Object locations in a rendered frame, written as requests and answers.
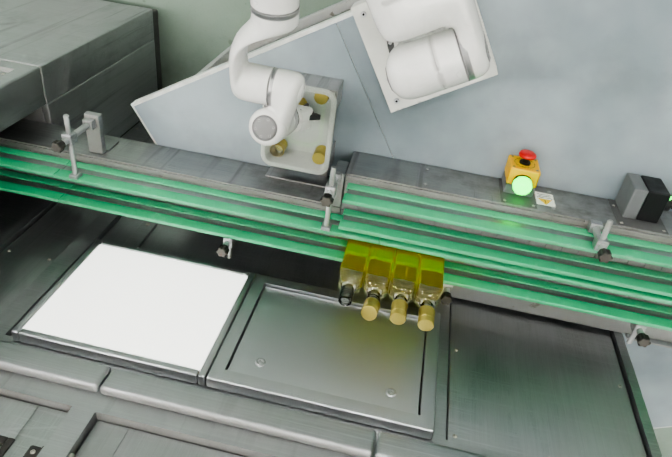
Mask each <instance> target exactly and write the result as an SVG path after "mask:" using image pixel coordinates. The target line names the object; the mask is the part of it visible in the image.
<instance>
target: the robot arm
mask: <svg viewBox="0 0 672 457"><path fill-rule="evenodd" d="M366 3H367V5H368V8H369V10H370V13H371V15H372V18H373V20H374V22H375V25H376V27H377V29H378V31H379V33H380V34H381V36H382V37H383V38H384V39H385V40H386V41H388V42H394V48H393V49H392V50H391V52H390V54H389V55H388V58H387V61H386V68H385V71H386V77H387V82H388V83H389V86H390V88H391V90H392V91H393V92H394V93H395V94H396V95H397V96H399V97H401V98H403V99H417V98H421V97H424V96H428V95H431V94H434V93H436V92H439V91H442V90H445V89H448V88H451V87H454V86H457V85H460V84H463V83H466V82H469V81H472V80H474V79H477V78H479V77H481V76H483V75H484V74H486V72H487V71H488V70H489V67H490V59H491V57H490V54H489V49H488V45H487V41H486V38H485V33H484V31H483V27H482V24H481V20H480V17H479V13H478V10H477V6H476V3H475V0H366ZM250 5H251V18H250V19H249V20H248V21H247V22H246V23H245V24H244V25H243V26H242V27H241V29H240V30H239V31H238V32H237V34H236V36H235V38H234V40H233V42H232V45H231V49H230V54H229V75H230V85H231V89H232V92H233V94H234V95H235V96H236V97H237V98H238V99H240V100H243V101H248V102H252V103H257V104H262V105H264V107H263V108H261V109H259V110H257V111H256V112H255V113H254V114H253V115H252V116H251V118H250V120H249V132H250V134H251V136H252V138H253V139H254V140H255V141H256V142H257V143H259V144H261V145H264V146H272V145H275V144H277V143H279V142H280V141H282V140H283V139H284V138H286V137H287V136H288V135H290V134H291V133H292V132H299V131H304V130H306V129H308V128H309V127H310V126H311V121H309V120H320V117H321V115H320V114H317V113H314V111H313V109H312V108H311V107H309V103H306V104H305V105H298V104H299V102H300V101H301V100H302V98H303V95H304V92H305V78H304V76H303V75H302V74H301V73H299V72H296V71H292V70H287V69H282V68H276V67H271V66H266V65H261V64H257V63H251V62H249V61H248V53H247V50H248V45H250V44H252V43H255V42H258V41H262V40H265V39H269V38H273V37H278V36H282V35H284V34H287V33H289V32H291V31H293V30H294V29H295V28H296V27H297V25H298V23H299V13H300V0H250Z"/></svg>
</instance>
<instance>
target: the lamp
mask: <svg viewBox="0 0 672 457"><path fill-rule="evenodd" d="M512 187H513V190H514V192H515V193H516V194H518V195H526V194H528V193H529V192H530V191H531V190H532V180H531V178H530V177H528V176H526V175H518V176H516V177H515V178H514V179H513V181H512Z"/></svg>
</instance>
